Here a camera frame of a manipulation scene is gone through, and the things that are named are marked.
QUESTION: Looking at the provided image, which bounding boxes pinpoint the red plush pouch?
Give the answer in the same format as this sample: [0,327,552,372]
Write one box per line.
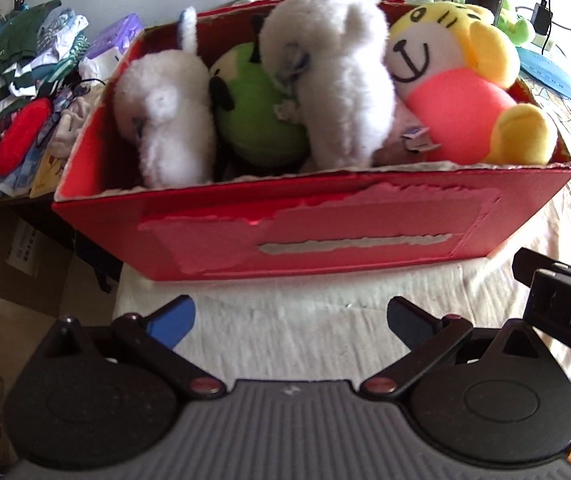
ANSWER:
[0,97,53,177]

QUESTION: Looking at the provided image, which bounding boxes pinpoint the blue glasses case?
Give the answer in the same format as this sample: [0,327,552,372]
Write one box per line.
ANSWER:
[515,45,571,101]

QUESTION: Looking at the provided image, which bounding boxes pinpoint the green plush frog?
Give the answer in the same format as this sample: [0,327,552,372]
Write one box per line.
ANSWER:
[434,0,536,46]

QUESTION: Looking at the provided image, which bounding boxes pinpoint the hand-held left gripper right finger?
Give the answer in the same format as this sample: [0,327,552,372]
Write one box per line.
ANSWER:
[359,296,549,401]

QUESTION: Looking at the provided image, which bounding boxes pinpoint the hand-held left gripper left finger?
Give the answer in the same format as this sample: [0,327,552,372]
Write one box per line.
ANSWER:
[40,295,227,402]

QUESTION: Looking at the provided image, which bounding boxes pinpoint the brown cardboard box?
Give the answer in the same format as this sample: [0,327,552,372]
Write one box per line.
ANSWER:
[0,215,73,316]

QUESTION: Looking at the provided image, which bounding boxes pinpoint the pile of clothes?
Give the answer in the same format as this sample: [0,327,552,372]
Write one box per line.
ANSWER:
[0,0,91,126]

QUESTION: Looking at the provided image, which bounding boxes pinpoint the purple packet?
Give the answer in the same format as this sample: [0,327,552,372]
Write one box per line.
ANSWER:
[84,14,145,61]

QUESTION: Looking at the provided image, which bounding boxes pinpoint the printed cartoon bed sheet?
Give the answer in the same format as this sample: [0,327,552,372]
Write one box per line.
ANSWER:
[112,35,571,471]

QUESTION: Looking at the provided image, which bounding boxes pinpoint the green plush head black antennae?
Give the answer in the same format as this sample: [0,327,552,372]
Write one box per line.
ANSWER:
[208,42,311,168]

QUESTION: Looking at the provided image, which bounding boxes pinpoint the yellow plush tiger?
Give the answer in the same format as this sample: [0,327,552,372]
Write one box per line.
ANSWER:
[384,1,559,165]

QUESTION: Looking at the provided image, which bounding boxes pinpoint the white plush bunny blue bows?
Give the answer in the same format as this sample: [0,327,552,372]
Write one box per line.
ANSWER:
[114,6,216,188]
[258,0,397,171]

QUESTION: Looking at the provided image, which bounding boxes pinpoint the black charger plug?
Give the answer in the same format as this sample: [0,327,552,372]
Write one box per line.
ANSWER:
[532,0,552,37]

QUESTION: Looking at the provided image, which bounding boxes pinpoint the red cardboard box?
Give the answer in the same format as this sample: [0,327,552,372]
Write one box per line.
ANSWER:
[51,0,571,282]

